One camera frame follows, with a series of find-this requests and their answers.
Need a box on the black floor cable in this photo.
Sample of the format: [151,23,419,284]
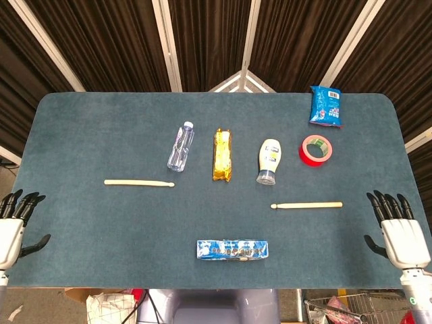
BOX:
[145,289,161,324]

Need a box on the lavender robot base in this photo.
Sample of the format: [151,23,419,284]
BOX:
[136,288,281,324]

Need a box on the blue Oreo cookie box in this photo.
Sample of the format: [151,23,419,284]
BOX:
[195,239,271,263]

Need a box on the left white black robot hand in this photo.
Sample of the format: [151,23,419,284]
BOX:
[0,188,51,271]

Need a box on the white frame post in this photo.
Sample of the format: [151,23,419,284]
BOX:
[0,144,22,166]
[404,126,432,153]
[151,0,183,92]
[7,0,86,92]
[319,0,386,88]
[240,0,263,92]

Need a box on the gold foil snack pack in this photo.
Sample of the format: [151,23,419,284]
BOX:
[211,128,234,183]

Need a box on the metal wire basket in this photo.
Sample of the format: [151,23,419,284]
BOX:
[303,292,406,324]

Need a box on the dark brown pleated curtain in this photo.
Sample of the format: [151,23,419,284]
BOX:
[0,0,432,190]

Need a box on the blue snack bag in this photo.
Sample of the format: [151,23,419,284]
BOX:
[308,84,346,130]

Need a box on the pink patterned bag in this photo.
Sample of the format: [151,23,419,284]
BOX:
[325,296,352,317]

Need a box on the white triangular frame foot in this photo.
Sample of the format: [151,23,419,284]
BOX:
[208,69,277,94]

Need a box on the white mayonnaise squeeze bottle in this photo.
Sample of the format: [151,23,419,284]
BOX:
[255,138,283,186]

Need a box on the red tape roll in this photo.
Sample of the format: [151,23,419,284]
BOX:
[298,134,333,167]

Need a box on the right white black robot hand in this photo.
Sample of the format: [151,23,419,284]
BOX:
[363,190,432,270]

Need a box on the white checked bag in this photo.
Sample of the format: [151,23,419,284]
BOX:
[86,292,138,324]

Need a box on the white paper scrap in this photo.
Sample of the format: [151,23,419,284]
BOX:
[7,304,24,322]

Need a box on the light wooden drumstick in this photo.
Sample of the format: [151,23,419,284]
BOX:
[270,201,344,211]
[103,179,176,188]

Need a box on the clear plastic water bottle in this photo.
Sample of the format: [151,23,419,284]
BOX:
[167,121,195,173]

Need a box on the blue-grey felt table cloth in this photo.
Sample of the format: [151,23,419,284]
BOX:
[0,91,432,290]

